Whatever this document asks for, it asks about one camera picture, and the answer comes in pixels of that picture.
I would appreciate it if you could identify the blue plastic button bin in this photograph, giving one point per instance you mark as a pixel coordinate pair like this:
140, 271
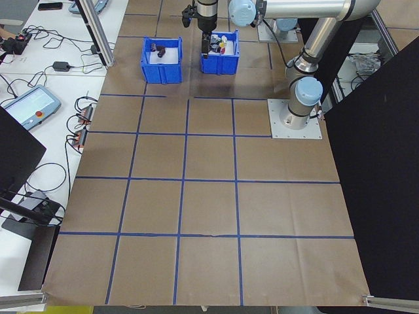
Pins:
219, 65

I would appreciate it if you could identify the blue plastic battery bin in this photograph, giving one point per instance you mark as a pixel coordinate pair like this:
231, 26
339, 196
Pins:
162, 73

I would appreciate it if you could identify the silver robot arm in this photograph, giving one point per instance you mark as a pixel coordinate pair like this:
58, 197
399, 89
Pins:
304, 98
284, 24

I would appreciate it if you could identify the white foam battery bin liner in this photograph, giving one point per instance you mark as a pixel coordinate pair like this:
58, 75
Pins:
171, 54

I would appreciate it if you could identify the dark grey box device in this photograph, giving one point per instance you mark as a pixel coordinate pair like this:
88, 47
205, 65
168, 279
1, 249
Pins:
32, 199

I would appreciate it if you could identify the red mushroom push button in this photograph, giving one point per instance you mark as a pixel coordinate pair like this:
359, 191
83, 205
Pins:
223, 50

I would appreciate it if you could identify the white foam button bin liner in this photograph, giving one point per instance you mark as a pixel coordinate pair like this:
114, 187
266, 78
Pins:
231, 47

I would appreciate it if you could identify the blue grey teach pendant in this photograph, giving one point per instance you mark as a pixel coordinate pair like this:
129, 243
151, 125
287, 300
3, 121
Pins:
99, 5
32, 104

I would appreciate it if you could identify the black orange USB hub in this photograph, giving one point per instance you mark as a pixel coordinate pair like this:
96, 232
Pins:
86, 112
80, 139

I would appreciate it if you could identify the black power adapter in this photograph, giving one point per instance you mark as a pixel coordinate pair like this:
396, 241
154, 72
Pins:
61, 66

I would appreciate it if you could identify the black smartphone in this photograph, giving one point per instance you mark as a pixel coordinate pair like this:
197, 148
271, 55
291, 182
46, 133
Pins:
49, 6

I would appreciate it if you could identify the white crumpled plastic sheet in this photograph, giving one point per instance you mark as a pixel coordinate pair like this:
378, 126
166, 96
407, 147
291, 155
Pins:
366, 63

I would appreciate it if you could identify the black red electronic device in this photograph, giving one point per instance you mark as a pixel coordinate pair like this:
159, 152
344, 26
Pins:
16, 45

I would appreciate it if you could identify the black monitor panel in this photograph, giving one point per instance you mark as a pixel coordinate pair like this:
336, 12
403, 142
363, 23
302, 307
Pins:
16, 157

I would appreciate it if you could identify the black flat panel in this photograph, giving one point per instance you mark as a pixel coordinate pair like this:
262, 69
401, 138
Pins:
39, 261

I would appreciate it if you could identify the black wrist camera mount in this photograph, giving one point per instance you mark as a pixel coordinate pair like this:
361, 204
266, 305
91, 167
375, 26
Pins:
187, 16

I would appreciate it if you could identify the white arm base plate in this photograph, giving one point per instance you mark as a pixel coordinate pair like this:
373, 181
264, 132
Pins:
278, 131
263, 36

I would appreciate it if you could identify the aluminium camera stand post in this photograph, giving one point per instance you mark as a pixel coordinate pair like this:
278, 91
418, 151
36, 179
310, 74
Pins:
98, 39

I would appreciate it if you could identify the aluminium frame bar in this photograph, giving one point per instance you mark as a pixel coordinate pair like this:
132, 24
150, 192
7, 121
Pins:
23, 301
386, 32
393, 301

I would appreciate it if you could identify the black frame cover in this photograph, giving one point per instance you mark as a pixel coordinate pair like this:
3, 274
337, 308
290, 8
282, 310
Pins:
376, 163

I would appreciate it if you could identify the black stand base plate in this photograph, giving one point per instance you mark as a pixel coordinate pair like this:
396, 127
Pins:
16, 230

